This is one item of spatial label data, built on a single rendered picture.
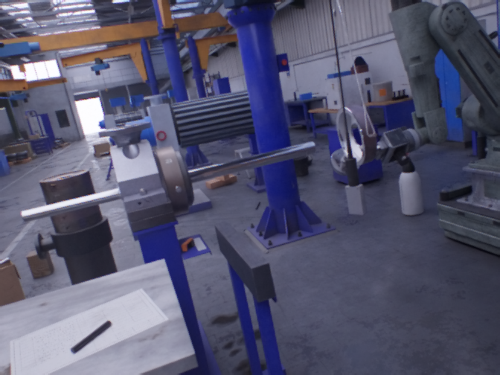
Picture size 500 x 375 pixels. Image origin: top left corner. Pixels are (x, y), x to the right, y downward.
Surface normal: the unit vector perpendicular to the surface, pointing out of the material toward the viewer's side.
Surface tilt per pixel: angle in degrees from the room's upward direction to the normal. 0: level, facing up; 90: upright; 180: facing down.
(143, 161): 45
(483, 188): 90
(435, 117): 90
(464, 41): 90
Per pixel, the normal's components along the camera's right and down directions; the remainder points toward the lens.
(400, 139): 0.00, -0.46
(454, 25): 0.14, 0.21
